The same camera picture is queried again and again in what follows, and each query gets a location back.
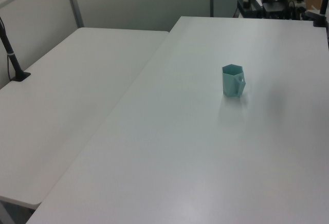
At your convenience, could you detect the teal hexagonal cup with handle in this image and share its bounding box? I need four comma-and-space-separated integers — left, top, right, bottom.
221, 64, 247, 97

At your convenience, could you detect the white rounded-corner table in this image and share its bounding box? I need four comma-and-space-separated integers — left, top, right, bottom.
0, 27, 171, 207

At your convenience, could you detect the black pole with white band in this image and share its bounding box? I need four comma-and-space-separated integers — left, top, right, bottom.
0, 16, 31, 82

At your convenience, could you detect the black clamp pole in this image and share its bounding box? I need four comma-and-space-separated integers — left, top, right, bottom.
305, 0, 329, 28

